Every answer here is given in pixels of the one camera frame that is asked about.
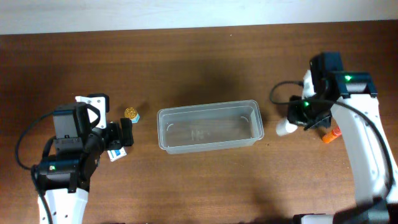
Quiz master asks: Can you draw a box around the small jar gold lid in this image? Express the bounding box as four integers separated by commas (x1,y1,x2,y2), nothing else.
124,107,140,124

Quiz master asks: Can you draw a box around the orange tube white cap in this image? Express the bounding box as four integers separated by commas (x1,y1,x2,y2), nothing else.
322,126,341,144

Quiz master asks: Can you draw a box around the white spray bottle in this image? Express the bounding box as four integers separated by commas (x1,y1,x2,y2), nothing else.
275,118,298,136

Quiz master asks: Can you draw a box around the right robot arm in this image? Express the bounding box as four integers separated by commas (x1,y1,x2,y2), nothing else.
276,52,397,223

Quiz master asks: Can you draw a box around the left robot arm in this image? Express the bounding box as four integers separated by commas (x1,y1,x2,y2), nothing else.
31,102,134,223

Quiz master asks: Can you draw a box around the clear plastic container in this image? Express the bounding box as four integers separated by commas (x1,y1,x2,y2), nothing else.
157,100,264,154

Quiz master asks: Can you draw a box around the white Panadol box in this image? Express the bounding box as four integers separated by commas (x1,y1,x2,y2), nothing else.
108,147,127,162

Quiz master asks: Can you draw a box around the right black cable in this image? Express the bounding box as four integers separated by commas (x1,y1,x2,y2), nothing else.
269,80,395,200

